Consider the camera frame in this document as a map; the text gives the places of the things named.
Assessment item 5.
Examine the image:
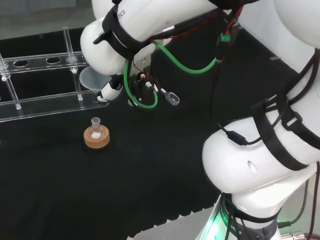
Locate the cork ring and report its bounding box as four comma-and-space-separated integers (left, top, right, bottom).
83, 126, 111, 150

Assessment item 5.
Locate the black cloth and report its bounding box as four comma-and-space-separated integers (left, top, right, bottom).
0, 24, 301, 233

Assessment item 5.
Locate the small round-bottom glass flask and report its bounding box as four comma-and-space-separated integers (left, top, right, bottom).
89, 117, 104, 140

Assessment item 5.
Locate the clear weighing funnel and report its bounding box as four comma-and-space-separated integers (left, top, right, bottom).
159, 87, 181, 106

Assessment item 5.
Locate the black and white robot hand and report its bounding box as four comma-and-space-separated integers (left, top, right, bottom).
96, 71, 161, 110

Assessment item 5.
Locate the green cable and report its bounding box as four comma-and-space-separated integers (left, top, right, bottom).
123, 39, 218, 112

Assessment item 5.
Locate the clear acrylic funnel stand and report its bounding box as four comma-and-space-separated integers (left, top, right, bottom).
0, 26, 111, 123

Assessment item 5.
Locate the clear plastic funnel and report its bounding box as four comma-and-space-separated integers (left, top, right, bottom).
79, 66, 113, 100

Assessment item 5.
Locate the black cable with inline block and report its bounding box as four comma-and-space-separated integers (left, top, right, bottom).
209, 37, 291, 147

